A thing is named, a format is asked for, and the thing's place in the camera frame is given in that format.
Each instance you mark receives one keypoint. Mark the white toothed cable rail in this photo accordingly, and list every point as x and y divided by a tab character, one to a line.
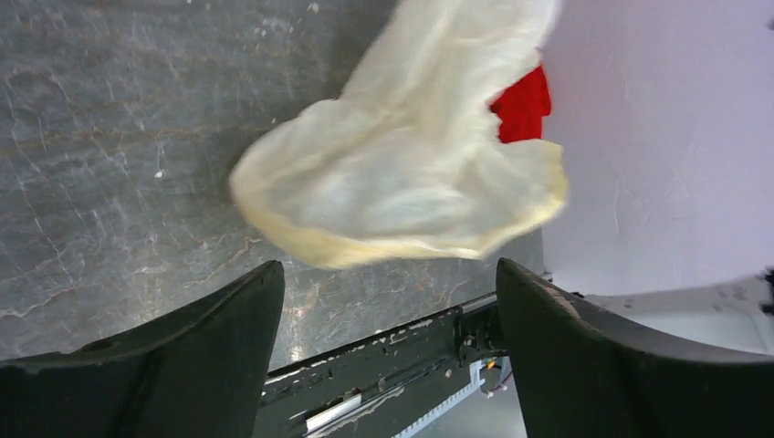
476	381

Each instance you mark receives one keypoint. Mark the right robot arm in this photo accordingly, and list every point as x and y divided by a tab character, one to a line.
729	315

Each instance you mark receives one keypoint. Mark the cream translucent plastic trash bag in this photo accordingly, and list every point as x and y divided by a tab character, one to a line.
406	162

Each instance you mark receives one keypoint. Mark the red cloth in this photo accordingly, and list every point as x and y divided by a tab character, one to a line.
522	107

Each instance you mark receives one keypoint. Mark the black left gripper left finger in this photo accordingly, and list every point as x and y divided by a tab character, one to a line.
198	371

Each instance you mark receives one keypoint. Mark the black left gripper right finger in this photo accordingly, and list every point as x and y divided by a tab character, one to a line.
583	371

